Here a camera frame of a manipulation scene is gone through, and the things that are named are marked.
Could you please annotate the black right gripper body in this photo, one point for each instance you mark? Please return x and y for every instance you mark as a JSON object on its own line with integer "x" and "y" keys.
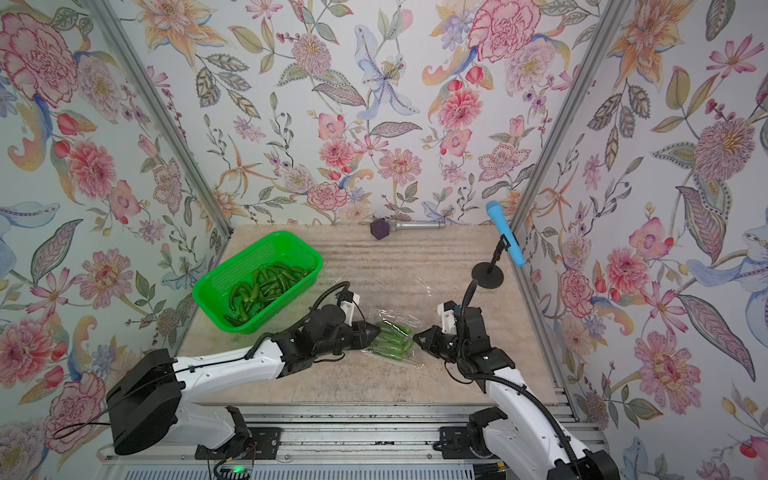
{"x": 453, "y": 348}

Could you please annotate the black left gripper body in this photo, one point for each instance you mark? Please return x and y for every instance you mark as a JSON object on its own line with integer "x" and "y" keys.
{"x": 341, "y": 342}

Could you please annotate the clear pepper clamshell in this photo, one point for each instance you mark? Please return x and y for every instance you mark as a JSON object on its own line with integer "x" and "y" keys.
{"x": 395, "y": 342}

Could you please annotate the curved green pepper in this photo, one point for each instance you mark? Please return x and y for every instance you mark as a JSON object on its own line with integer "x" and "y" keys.
{"x": 269, "y": 282}

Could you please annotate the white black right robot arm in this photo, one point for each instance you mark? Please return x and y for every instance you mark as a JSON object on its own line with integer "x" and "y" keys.
{"x": 518, "y": 429}

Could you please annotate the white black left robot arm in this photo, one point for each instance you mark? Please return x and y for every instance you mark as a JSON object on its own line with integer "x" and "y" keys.
{"x": 156, "y": 401}

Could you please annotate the black microphone stand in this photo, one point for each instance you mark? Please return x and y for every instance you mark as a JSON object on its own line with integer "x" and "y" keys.
{"x": 489, "y": 275}

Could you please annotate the green plastic basket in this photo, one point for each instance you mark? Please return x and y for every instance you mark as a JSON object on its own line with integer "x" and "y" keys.
{"x": 211, "y": 293}

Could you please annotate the blue microphone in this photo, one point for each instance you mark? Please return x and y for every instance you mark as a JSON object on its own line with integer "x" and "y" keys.
{"x": 496, "y": 213}

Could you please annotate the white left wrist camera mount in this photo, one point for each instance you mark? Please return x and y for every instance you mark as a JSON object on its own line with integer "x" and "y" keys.
{"x": 348, "y": 302}

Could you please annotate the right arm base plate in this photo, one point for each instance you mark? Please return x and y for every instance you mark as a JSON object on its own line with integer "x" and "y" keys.
{"x": 460, "y": 443}

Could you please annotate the aluminium rail frame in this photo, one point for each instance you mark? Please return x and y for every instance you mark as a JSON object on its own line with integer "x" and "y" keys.
{"x": 323, "y": 441}

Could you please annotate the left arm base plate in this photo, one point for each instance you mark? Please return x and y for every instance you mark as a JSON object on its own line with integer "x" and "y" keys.
{"x": 261, "y": 443}

